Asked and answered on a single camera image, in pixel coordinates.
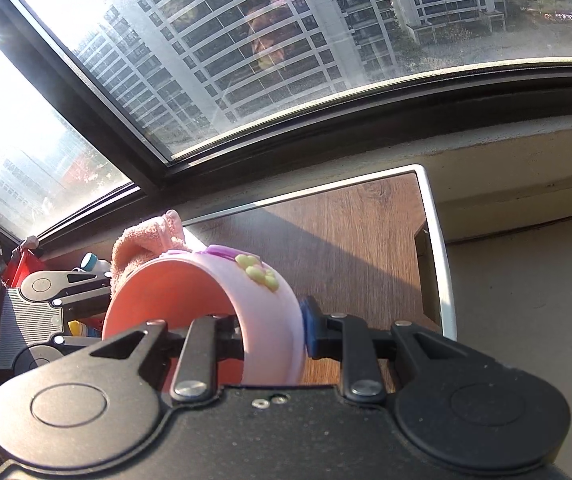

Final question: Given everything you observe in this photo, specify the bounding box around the row of apartment buildings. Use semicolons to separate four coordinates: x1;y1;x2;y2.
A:
0;0;572;226

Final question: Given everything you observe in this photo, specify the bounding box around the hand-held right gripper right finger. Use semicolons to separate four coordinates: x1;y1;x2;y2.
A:
300;296;472;405

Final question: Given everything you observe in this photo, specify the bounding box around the wooden board with white rim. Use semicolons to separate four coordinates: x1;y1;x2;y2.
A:
181;162;459;393

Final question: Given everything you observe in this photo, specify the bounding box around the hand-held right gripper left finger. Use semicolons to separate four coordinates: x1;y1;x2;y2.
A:
88;315;244;403

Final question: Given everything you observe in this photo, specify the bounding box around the yellow toy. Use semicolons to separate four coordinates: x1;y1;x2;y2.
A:
67;320;102;339

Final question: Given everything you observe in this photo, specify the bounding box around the black window frame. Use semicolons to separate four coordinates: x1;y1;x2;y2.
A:
0;0;572;241

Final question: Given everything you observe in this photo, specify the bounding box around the red basket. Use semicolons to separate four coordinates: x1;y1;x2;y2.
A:
2;247;47;288

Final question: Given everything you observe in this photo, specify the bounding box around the pink and purple cup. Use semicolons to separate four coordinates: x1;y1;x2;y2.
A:
101;244;307;393

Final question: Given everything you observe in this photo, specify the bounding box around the pink towel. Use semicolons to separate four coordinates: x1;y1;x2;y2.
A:
110;209;192;301

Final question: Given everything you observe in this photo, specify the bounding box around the white bottle with blue cap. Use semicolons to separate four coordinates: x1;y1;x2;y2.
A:
80;254;113;273

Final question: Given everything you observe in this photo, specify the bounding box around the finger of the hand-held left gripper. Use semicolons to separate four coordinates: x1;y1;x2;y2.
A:
51;269;113;307
53;332;104;357

